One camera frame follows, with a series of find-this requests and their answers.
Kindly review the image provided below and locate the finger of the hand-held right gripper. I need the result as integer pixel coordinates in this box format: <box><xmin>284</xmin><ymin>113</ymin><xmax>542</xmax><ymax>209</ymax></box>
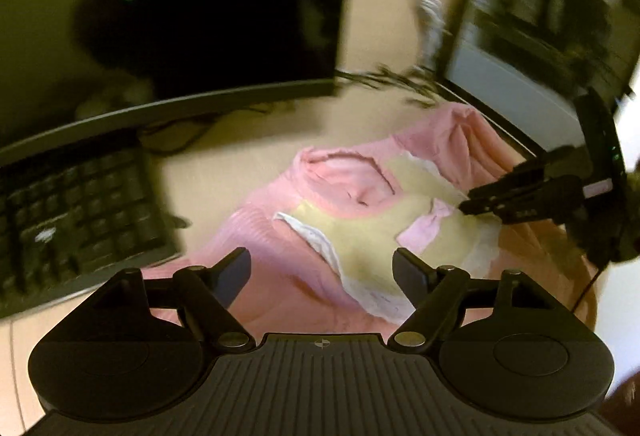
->
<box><xmin>467</xmin><ymin>145</ymin><xmax>591</xmax><ymax>202</ymax></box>
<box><xmin>457</xmin><ymin>176</ymin><xmax>601</xmax><ymax>229</ymax></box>

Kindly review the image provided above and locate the curved black monitor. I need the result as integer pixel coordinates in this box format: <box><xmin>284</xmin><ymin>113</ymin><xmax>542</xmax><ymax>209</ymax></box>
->
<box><xmin>0</xmin><ymin>0</ymin><xmax>356</xmax><ymax>167</ymax></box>

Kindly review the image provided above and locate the flat black monitor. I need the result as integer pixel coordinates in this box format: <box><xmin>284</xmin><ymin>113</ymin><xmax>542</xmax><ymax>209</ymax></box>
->
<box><xmin>442</xmin><ymin>0</ymin><xmax>640</xmax><ymax>157</ymax></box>

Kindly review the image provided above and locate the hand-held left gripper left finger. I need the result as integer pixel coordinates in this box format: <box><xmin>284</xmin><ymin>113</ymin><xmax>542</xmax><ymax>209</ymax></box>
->
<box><xmin>85</xmin><ymin>247</ymin><xmax>257</xmax><ymax>353</ymax></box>

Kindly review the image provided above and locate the white cable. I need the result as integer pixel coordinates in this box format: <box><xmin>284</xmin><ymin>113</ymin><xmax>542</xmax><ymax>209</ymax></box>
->
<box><xmin>415</xmin><ymin>0</ymin><xmax>448</xmax><ymax>72</ymax></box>

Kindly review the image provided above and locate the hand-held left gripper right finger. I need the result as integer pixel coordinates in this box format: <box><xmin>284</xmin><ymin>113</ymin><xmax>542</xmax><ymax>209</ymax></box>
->
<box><xmin>387</xmin><ymin>246</ymin><xmax>556</xmax><ymax>352</ymax></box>

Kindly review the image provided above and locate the pink knit sweater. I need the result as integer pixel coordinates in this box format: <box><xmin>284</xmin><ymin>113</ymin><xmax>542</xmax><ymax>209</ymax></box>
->
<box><xmin>142</xmin><ymin>102</ymin><xmax>598</xmax><ymax>334</ymax></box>

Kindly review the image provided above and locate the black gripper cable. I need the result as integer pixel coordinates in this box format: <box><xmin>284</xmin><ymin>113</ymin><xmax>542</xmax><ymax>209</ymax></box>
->
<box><xmin>575</xmin><ymin>261</ymin><xmax>607</xmax><ymax>312</ymax></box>

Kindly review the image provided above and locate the bundle of black cables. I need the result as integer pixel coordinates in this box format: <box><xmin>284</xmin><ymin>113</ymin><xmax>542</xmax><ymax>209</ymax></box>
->
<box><xmin>335</xmin><ymin>64</ymin><xmax>441</xmax><ymax>109</ymax></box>

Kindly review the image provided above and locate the black keyboard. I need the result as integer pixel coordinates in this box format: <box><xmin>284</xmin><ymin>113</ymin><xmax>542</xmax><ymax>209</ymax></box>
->
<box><xmin>0</xmin><ymin>136</ymin><xmax>183</xmax><ymax>317</ymax></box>

